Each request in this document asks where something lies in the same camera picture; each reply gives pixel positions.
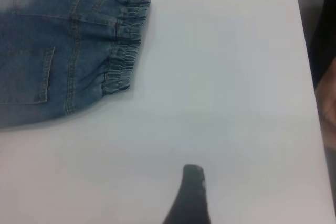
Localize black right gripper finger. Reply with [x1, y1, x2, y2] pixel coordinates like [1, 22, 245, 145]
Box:
[162, 164, 212, 224]

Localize blue denim shorts with print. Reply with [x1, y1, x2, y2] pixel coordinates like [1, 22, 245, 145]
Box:
[0, 0, 152, 130]

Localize dark blurry object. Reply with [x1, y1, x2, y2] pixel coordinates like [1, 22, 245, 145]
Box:
[309, 0, 336, 88]

